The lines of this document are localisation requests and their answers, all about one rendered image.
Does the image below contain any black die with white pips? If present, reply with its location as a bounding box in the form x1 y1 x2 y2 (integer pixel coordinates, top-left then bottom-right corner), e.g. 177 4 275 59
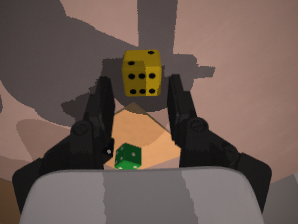
102 139 115 164

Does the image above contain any orange flat mat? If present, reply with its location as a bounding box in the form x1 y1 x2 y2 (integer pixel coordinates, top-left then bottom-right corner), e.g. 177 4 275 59
105 102 180 169

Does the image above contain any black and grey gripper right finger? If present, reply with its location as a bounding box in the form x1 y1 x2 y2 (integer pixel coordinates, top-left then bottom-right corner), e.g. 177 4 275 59
167 74 272 213

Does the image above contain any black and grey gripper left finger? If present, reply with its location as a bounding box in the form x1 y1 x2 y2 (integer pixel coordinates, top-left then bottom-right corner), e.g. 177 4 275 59
12 76 115 214

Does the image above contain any yellow die with black pips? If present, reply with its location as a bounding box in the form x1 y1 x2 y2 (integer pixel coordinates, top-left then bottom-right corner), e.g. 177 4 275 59
122 50 162 97

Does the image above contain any green die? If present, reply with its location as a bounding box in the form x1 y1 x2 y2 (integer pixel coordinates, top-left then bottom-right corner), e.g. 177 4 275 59
114 143 142 170

